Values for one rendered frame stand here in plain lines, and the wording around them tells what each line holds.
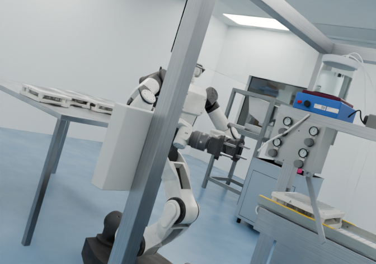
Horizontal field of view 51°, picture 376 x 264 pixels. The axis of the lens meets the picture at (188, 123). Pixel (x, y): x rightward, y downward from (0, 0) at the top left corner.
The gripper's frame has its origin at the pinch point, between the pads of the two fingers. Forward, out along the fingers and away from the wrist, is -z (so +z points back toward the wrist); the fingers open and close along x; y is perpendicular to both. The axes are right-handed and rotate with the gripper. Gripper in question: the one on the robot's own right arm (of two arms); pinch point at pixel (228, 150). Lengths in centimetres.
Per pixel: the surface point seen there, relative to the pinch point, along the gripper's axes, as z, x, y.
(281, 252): -35, 32, 22
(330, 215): -48, 9, 26
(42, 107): 120, 15, -40
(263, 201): -21.6, 14.6, 19.1
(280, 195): -27.3, 9.5, 20.2
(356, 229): -63, 14, 13
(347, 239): -53, 14, 39
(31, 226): 100, 86, -32
